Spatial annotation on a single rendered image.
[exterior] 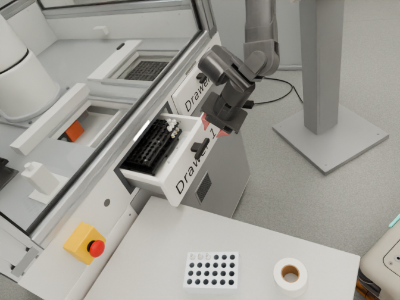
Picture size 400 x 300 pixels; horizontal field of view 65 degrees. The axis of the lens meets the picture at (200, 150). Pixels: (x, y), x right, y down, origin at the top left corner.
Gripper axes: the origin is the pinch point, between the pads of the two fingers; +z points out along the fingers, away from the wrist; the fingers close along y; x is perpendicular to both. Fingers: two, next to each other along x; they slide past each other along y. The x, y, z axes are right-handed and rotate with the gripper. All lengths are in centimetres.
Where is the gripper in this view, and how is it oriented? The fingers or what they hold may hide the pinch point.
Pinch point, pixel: (212, 130)
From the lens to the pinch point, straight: 81.1
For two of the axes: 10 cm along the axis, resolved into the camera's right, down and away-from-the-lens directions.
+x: -4.3, 7.2, -5.4
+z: -2.9, 4.6, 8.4
